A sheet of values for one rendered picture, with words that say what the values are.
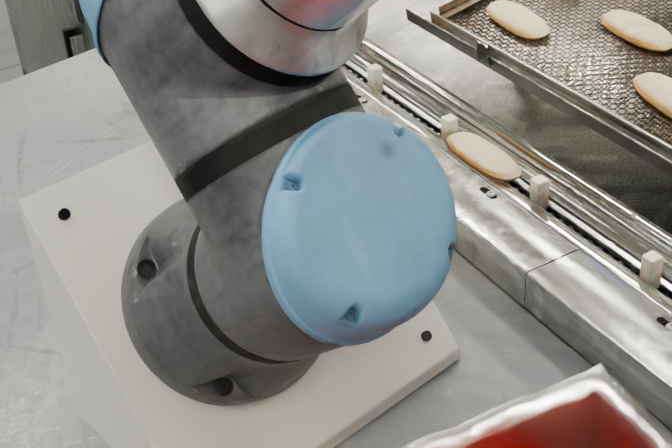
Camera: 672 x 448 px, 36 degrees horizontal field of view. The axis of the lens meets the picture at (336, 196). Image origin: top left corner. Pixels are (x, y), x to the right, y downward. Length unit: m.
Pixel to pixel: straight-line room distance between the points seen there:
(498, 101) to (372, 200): 0.65
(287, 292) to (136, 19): 0.17
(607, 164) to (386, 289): 0.57
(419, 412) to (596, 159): 0.39
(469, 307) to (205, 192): 0.38
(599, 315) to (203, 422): 0.31
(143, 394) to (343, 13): 0.32
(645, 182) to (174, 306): 0.55
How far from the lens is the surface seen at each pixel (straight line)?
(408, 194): 0.56
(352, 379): 0.79
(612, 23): 1.15
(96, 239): 0.73
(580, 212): 0.96
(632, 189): 1.05
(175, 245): 0.68
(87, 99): 1.28
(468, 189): 0.96
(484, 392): 0.82
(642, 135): 0.99
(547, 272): 0.87
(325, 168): 0.54
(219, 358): 0.67
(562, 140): 1.12
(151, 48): 0.57
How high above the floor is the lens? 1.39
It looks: 34 degrees down
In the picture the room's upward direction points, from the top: 4 degrees counter-clockwise
